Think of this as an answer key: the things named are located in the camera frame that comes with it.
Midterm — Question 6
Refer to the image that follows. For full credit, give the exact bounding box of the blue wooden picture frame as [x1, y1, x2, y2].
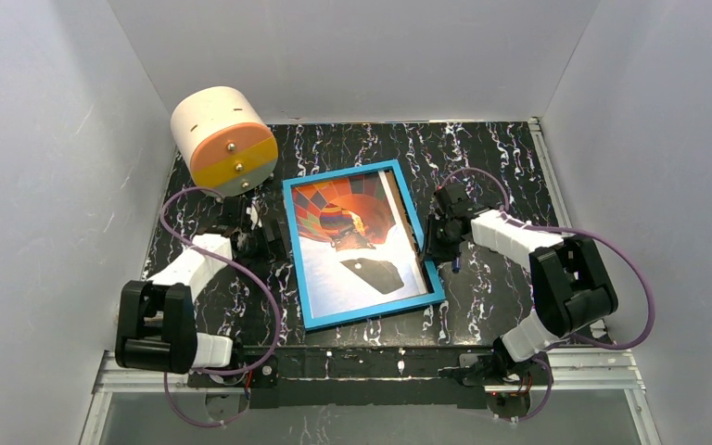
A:
[283, 160, 445, 330]

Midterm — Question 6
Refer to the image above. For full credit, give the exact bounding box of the hot air balloon photo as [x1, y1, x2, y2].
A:
[290, 170, 404, 319]

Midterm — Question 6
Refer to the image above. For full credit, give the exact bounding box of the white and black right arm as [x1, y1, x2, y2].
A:
[421, 184, 618, 370]

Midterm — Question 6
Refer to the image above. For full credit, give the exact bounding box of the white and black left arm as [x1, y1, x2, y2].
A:
[115, 197, 290, 375]

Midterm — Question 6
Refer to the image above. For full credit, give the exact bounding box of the white cylindrical drawer box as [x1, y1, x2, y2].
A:
[170, 86, 278, 197]

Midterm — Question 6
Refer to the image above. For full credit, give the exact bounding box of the brown frame backing board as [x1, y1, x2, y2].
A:
[383, 170, 435, 299]

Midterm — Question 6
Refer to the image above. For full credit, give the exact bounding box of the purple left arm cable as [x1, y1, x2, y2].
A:
[159, 185, 284, 429]

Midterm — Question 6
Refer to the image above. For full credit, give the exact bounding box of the black front mounting rail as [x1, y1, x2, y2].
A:
[186, 347, 532, 412]

